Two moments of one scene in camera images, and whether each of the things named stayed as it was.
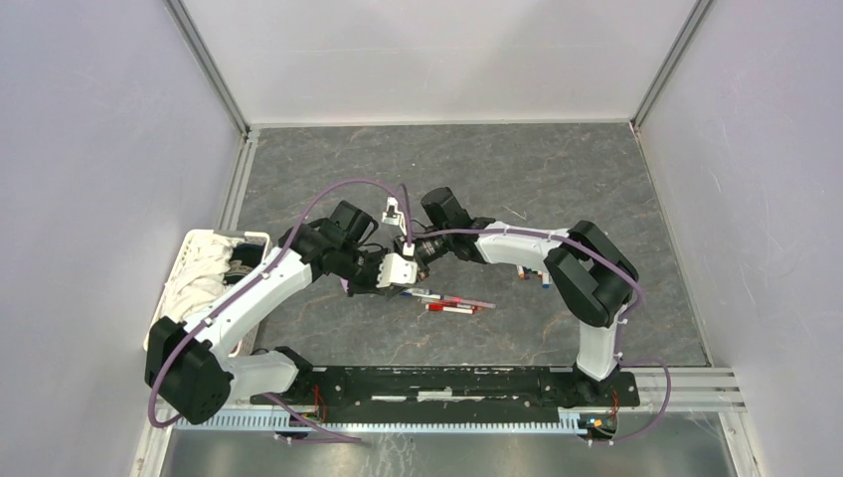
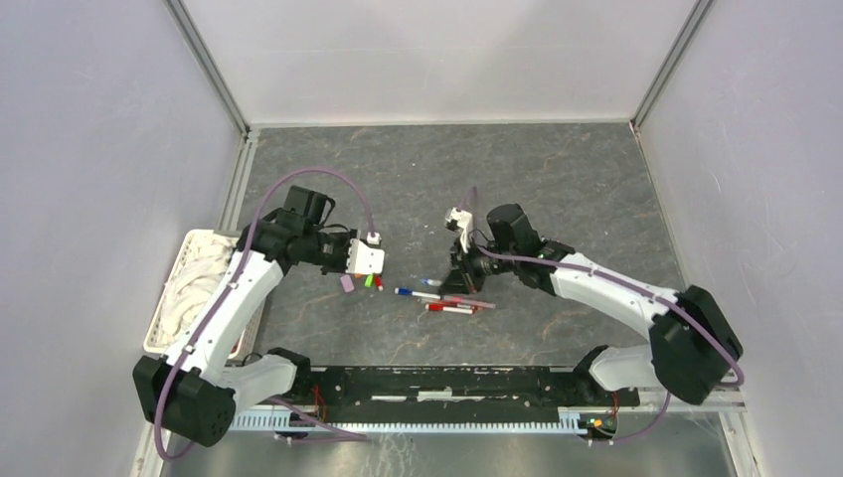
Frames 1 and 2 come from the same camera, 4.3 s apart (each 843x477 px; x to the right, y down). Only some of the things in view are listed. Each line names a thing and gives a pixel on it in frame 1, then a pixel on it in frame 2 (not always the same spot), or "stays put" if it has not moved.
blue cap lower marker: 421,292 stays put
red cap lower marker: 449,309 stays put
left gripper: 371,287 -> 342,267
